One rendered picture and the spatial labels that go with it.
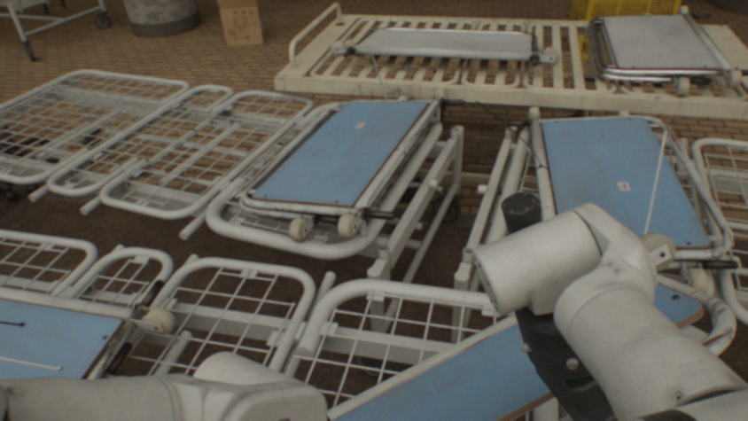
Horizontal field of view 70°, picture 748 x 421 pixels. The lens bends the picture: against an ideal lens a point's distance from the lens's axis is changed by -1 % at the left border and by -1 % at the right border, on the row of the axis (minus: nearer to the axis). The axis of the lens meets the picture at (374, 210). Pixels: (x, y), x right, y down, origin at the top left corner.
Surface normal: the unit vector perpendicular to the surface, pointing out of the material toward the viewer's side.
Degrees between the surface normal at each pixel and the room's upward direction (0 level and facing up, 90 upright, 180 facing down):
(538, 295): 85
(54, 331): 4
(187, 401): 25
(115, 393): 39
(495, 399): 31
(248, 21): 90
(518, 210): 17
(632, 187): 5
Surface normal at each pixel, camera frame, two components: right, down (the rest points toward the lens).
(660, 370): -0.57, -0.71
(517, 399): -0.42, -0.88
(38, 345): -0.07, -0.77
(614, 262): -0.36, -0.82
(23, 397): 0.55, -0.79
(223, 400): 0.09, -0.43
